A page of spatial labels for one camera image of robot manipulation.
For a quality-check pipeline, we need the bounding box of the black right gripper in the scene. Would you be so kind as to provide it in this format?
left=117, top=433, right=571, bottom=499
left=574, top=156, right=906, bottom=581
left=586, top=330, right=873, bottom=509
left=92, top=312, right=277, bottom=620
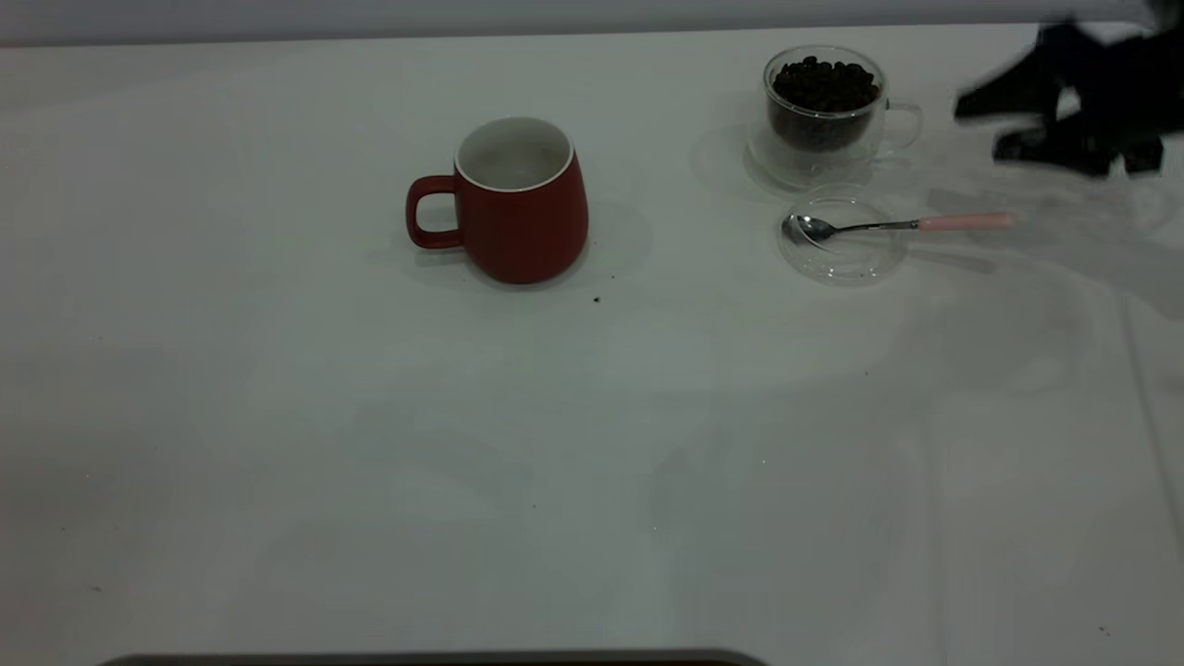
left=955, top=23, right=1184, bottom=179

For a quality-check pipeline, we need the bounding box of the pink handled metal spoon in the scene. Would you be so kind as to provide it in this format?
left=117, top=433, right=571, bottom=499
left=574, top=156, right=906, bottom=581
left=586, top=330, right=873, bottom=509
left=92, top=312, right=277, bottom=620
left=782, top=212, right=1018, bottom=249

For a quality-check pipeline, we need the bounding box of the red ceramic mug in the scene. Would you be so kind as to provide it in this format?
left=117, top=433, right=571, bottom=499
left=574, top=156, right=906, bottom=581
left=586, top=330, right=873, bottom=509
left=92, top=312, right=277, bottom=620
left=405, top=117, right=590, bottom=286

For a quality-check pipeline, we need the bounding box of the coffee beans heap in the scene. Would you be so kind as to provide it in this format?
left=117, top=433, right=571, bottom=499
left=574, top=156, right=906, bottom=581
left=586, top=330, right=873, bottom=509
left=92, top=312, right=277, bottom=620
left=771, top=55, right=882, bottom=154

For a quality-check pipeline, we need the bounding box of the clear round glass lid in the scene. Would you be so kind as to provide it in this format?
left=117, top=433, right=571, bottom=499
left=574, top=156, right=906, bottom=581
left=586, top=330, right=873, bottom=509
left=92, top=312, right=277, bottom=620
left=777, top=183, right=909, bottom=286

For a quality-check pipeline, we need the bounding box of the clear double-wall glass cup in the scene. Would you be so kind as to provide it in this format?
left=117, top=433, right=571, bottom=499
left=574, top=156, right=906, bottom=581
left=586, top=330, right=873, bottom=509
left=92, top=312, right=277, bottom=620
left=747, top=44, right=926, bottom=193

